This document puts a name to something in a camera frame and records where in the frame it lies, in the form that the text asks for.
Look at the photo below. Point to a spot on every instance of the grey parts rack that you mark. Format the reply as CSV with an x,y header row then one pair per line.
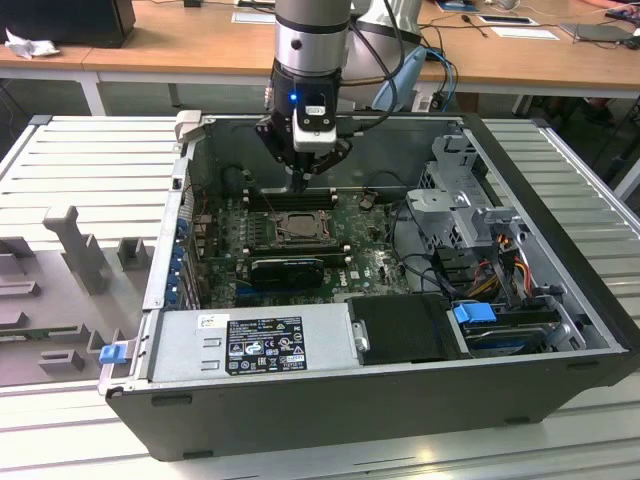
x,y
50,300

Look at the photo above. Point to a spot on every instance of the black computer box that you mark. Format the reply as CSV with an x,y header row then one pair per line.
x,y
65,20

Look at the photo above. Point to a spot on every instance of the grey case latch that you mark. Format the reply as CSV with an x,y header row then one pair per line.
x,y
189,125

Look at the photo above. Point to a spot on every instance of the white paper sheet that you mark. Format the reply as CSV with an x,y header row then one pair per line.
x,y
525,33

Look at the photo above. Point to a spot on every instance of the blue expansion slot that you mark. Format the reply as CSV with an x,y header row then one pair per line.
x,y
245,291

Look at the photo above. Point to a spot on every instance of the black fan shroud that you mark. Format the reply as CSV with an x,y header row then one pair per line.
x,y
400,330

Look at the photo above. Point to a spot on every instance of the dark grey laptop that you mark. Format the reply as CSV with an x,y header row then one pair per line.
x,y
600,32

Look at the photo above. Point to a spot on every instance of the green motherboard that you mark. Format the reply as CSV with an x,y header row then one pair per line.
x,y
360,270

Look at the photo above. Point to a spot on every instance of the wooden desk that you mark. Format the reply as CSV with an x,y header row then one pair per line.
x,y
65,55
150,55

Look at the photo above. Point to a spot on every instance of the black CPU socket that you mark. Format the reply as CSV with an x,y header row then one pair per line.
x,y
276,231

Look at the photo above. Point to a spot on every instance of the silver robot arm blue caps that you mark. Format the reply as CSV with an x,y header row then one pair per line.
x,y
310,40

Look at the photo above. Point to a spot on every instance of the blue booklet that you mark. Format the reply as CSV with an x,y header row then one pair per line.
x,y
457,5

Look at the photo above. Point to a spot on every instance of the black coin battery holder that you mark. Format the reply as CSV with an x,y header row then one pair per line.
x,y
366,201

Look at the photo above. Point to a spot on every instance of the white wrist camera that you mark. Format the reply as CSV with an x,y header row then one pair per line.
x,y
315,141

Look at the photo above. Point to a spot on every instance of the thin metal locking lever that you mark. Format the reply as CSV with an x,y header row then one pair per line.
x,y
269,205

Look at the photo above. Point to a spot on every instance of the black open PC case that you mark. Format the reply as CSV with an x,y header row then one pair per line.
x,y
300,420

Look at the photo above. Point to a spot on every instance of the blue release latch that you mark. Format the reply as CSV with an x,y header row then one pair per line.
x,y
112,354

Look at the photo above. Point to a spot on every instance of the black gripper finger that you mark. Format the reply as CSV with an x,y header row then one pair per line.
x,y
280,142
335,155

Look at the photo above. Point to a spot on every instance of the hard disk in blue carrier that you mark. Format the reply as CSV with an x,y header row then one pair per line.
x,y
472,315

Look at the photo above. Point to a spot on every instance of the green RAM stick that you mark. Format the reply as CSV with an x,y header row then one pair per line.
x,y
25,334

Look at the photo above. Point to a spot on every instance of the crumpled white paper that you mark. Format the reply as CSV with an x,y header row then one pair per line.
x,y
30,47

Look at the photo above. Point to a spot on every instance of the white labelled box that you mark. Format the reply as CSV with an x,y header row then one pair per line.
x,y
424,102

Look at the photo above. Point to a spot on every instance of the metal drive cage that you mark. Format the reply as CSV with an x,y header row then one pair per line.
x,y
440,210

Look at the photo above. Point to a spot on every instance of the grey power supply unit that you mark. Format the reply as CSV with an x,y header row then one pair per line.
x,y
175,350

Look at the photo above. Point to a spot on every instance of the silver square CPU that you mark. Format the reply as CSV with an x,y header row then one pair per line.
x,y
303,225

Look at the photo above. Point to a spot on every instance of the black graphics card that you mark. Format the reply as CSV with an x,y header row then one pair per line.
x,y
285,275

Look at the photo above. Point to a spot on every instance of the black RAM slot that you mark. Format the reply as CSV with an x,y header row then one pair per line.
x,y
320,194
330,256
320,245
310,205

